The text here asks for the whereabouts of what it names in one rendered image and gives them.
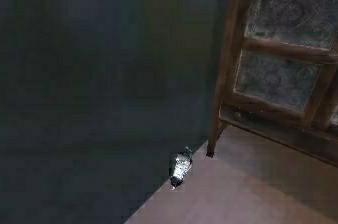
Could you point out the shiny silver black bottle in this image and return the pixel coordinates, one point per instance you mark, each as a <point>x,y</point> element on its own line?
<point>180,165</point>

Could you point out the brown wooden glass-door cabinet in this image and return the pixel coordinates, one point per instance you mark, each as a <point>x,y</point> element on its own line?
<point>287,50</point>

